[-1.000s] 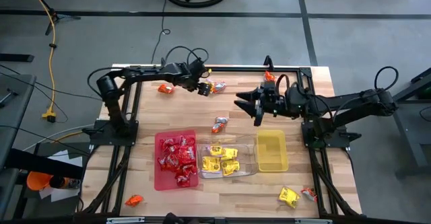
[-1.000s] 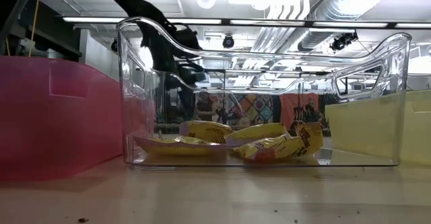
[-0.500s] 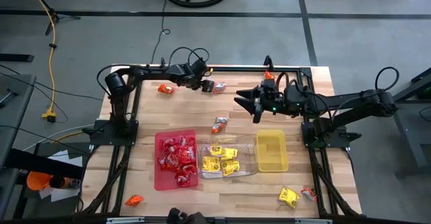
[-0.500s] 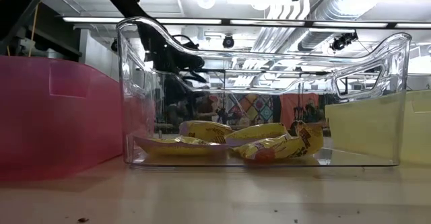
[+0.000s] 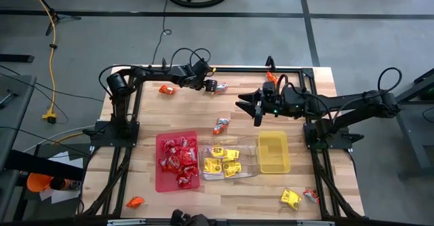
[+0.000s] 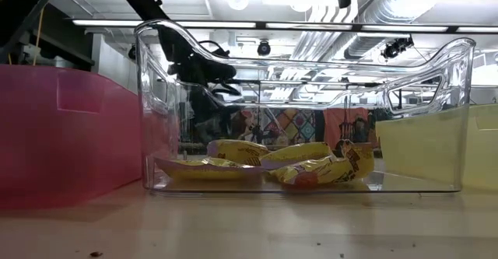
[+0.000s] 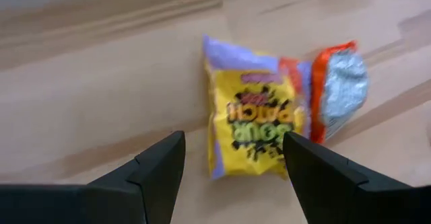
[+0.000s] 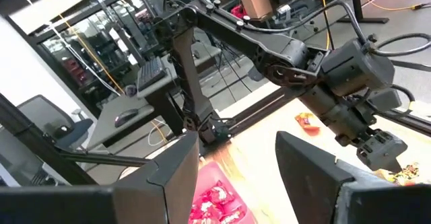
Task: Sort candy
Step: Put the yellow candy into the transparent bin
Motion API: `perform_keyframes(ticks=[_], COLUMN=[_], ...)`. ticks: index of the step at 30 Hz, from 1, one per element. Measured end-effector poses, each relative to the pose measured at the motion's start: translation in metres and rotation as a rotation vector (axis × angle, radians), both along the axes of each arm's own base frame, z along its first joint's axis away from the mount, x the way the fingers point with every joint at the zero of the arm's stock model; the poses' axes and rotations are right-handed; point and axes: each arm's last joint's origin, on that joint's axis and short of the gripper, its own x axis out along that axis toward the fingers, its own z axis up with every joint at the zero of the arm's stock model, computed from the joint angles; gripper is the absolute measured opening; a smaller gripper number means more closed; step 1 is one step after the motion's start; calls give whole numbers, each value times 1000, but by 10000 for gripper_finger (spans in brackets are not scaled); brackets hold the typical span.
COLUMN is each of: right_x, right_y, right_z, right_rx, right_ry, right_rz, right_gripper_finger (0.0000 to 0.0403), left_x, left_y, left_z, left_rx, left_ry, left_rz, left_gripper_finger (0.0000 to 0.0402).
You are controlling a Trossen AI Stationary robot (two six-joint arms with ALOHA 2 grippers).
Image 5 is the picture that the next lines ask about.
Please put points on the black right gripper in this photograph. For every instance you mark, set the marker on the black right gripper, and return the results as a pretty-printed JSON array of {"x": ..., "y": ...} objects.
[{"x": 271, "y": 107}]

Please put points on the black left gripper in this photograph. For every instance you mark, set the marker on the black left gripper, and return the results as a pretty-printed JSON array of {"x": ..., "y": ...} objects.
[{"x": 200, "y": 75}]

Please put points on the orange Reese's candy packet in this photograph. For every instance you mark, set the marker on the orange Reese's candy packet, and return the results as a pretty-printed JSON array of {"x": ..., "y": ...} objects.
[
  {"x": 223, "y": 121},
  {"x": 311, "y": 195},
  {"x": 135, "y": 202},
  {"x": 271, "y": 77},
  {"x": 167, "y": 90},
  {"x": 219, "y": 129},
  {"x": 221, "y": 88}
]

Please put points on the yellow candy packet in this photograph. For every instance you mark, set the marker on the yellow candy packet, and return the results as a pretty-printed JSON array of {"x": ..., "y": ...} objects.
[
  {"x": 217, "y": 151},
  {"x": 212, "y": 165},
  {"x": 231, "y": 154},
  {"x": 291, "y": 199},
  {"x": 232, "y": 168}
]

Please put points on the red plastic bin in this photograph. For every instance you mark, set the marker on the red plastic bin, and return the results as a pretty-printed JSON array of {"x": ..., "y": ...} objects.
[{"x": 162, "y": 185}]

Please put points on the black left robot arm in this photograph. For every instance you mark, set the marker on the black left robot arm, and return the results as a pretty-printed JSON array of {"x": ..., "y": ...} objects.
[{"x": 156, "y": 74}]

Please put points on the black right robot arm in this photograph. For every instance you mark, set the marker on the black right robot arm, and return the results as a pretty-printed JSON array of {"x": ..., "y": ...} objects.
[{"x": 356, "y": 102}]

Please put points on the clear plastic bin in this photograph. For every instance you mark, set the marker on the clear plastic bin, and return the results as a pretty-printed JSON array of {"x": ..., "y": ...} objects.
[{"x": 249, "y": 158}]

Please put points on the yellow plastic bin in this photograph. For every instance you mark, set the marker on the yellow plastic bin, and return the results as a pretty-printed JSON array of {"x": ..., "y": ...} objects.
[{"x": 274, "y": 154}]

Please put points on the white paper sheet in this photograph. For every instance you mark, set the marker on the white paper sheet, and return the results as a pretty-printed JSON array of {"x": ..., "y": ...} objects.
[
  {"x": 62, "y": 196},
  {"x": 73, "y": 163}
]

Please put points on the black tripod stand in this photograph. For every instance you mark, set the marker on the black tripod stand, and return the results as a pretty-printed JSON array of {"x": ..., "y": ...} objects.
[{"x": 56, "y": 17}]

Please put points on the dark bottle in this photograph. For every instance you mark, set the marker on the dark bottle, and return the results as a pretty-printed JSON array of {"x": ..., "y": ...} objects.
[{"x": 59, "y": 184}]

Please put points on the black padded beam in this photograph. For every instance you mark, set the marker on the black padded beam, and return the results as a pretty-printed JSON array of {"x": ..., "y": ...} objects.
[{"x": 40, "y": 165}]

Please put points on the black flat bar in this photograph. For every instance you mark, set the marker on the black flat bar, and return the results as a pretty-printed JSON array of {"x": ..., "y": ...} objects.
[{"x": 17, "y": 58}]

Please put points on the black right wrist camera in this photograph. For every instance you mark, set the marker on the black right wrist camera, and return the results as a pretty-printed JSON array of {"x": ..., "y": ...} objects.
[{"x": 269, "y": 90}]

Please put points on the silver metal bracket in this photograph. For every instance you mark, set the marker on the silver metal bracket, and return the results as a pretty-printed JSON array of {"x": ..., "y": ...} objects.
[
  {"x": 125, "y": 222},
  {"x": 315, "y": 223}
]

